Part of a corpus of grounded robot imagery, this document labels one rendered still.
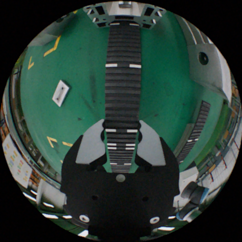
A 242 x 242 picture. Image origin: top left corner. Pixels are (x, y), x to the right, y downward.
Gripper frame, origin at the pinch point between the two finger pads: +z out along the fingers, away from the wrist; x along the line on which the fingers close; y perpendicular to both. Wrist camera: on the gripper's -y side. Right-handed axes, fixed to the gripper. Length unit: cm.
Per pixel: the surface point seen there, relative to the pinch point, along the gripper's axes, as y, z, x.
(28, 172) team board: 166, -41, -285
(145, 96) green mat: -3.2, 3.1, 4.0
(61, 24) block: -24.5, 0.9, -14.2
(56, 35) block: -21.0, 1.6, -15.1
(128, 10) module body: -20.2, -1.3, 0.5
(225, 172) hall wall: 285, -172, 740
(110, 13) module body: -18.8, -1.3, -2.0
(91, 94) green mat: -3.6, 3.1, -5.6
